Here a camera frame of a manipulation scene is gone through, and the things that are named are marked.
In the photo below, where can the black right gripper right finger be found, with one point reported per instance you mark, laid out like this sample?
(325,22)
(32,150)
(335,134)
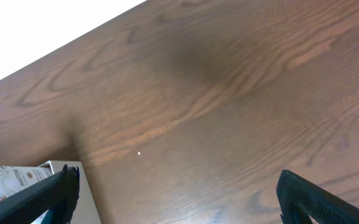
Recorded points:
(302,201)

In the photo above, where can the white floral shampoo tube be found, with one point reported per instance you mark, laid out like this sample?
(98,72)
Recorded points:
(14,179)

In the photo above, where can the white cardboard box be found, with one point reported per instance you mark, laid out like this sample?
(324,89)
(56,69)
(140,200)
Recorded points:
(86,211)

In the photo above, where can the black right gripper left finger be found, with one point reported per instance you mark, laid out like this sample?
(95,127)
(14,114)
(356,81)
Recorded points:
(56,197)

